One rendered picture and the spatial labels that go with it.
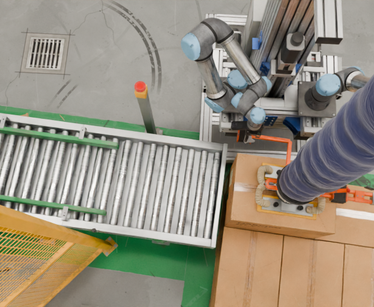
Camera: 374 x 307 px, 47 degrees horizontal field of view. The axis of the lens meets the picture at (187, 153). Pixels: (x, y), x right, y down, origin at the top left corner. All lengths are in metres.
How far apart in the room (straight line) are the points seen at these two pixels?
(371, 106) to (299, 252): 1.87
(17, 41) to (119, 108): 1.12
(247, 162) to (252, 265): 0.71
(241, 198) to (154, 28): 2.02
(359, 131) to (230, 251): 1.73
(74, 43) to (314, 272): 2.72
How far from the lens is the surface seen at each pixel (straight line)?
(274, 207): 2.52
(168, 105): 3.66
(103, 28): 4.05
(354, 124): 1.33
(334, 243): 3.03
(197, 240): 2.82
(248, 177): 2.54
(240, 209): 2.51
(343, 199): 2.50
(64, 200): 3.01
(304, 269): 2.97
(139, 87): 2.60
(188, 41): 2.04
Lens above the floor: 3.41
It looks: 75 degrees down
